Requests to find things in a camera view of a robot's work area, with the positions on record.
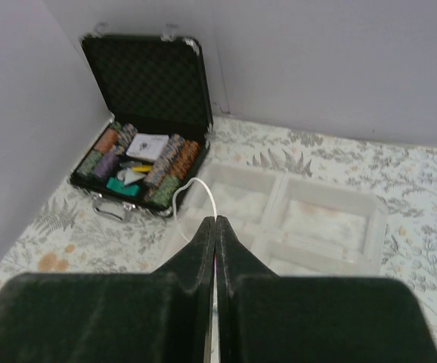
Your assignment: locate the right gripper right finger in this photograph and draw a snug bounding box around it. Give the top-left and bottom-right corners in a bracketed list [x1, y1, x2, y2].
[215, 216, 437, 362]

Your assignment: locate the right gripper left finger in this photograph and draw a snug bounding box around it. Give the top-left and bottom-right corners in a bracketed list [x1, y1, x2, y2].
[0, 217, 215, 362]

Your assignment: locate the white compartment tray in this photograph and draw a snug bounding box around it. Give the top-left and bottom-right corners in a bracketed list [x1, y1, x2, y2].
[157, 162, 388, 276]

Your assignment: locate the white wire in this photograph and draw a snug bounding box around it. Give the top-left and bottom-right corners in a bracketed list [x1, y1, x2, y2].
[172, 176, 219, 241]

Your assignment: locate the teal card box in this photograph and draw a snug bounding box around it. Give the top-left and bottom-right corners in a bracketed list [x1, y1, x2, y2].
[106, 178, 141, 197]

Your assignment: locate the purple poker chip stack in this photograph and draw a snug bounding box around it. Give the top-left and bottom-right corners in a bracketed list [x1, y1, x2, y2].
[92, 152, 120, 181]

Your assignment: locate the green poker chip stack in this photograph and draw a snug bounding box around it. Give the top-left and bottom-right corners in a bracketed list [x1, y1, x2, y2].
[76, 150, 103, 179]

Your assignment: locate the white playing card deck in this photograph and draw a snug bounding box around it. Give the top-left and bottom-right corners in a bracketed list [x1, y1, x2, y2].
[126, 133, 169, 163]

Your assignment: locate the orange poker chip stack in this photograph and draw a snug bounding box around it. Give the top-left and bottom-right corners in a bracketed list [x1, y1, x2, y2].
[93, 129, 119, 154]

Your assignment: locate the black poker chip case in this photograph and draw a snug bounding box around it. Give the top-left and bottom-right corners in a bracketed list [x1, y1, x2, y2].
[70, 34, 213, 222]

